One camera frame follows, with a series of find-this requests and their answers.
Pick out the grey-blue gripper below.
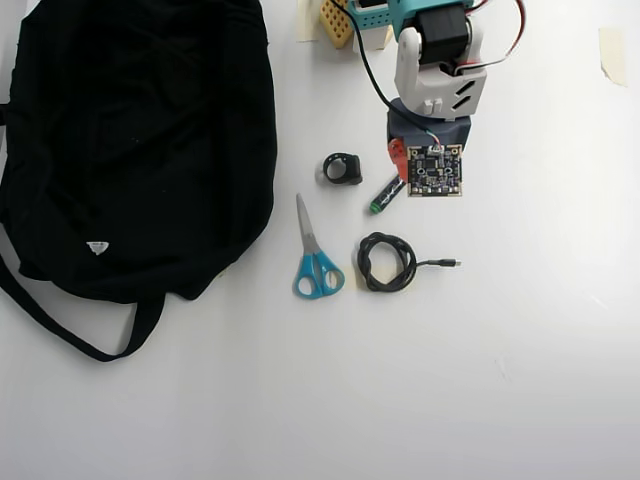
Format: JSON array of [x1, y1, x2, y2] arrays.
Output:
[[386, 96, 473, 179]]

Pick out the green marker with black barrel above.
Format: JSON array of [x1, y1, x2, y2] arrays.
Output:
[[368, 174, 407, 217]]

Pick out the cream arm base block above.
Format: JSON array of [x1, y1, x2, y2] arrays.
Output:
[[352, 24, 395, 53]]

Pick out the black fabric bag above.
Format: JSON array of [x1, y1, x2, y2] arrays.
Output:
[[0, 0, 279, 364]]

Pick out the yellow perforated block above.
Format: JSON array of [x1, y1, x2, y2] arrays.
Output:
[[319, 0, 355, 50]]

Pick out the beige masking tape strip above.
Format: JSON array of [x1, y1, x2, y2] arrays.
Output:
[[598, 27, 629, 89], [297, 0, 324, 43]]

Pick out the bare camera circuit board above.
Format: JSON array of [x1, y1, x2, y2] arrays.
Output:
[[406, 143, 464, 198]]

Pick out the black plastic ring clip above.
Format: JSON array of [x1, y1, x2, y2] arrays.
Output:
[[321, 152, 363, 186]]

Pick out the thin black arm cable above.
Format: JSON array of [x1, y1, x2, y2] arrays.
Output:
[[328, 0, 437, 147]]

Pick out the coiled black USB cable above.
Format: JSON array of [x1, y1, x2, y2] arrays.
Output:
[[356, 230, 462, 294]]

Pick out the scissors with blue handles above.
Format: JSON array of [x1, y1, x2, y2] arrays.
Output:
[[292, 192, 346, 301]]

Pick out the red and white servo wires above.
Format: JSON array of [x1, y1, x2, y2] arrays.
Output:
[[452, 0, 529, 77]]

